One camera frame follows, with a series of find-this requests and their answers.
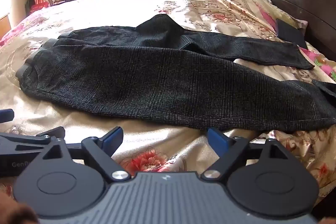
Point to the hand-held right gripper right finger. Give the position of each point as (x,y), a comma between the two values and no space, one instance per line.
(217,140)

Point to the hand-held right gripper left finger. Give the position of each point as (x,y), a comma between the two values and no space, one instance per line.
(112,140)

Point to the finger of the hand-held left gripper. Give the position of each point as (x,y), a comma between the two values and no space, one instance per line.
(26,140)
(6,116)

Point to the dark plaid pants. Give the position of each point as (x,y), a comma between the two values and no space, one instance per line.
(147,77)

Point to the wooden nightstand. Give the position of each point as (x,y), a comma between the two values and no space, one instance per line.
(4,26)

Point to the red bag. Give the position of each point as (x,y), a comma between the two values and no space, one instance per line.
(40,1)

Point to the black wallet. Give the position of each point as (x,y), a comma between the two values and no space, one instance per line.
(290,32)

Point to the floral satin blanket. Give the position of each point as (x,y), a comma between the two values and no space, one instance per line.
(92,11)

